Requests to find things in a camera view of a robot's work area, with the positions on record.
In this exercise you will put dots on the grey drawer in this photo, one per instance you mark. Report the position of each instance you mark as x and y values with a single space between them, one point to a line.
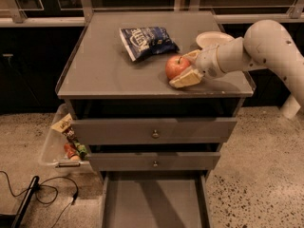
155 199
153 131
154 161

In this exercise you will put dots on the middle grey drawer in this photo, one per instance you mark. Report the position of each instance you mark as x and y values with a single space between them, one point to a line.
154 161

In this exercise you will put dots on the red apple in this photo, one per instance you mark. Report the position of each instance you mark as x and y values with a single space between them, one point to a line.
175 66

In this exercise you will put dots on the snack packet in bin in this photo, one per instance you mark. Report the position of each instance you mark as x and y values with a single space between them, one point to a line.
64 127

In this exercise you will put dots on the bottom grey drawer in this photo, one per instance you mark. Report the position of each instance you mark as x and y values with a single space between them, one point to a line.
155 199

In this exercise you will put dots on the black device on floor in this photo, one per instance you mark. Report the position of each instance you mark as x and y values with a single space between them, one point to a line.
14 220

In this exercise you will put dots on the top grey drawer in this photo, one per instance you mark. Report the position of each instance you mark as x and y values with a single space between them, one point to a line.
153 131

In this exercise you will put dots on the grey drawer cabinet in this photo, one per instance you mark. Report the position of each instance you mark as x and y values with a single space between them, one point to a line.
102 82

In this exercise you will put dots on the blue chip bag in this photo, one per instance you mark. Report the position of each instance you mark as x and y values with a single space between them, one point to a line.
142 42

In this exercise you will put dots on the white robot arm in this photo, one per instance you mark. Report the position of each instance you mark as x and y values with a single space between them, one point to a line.
266 43

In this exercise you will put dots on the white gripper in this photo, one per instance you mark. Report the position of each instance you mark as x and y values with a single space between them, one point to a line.
207 62

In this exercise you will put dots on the white bowl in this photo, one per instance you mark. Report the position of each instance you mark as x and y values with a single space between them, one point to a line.
210 38

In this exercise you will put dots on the clear plastic bin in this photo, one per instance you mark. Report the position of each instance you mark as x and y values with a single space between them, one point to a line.
53 154

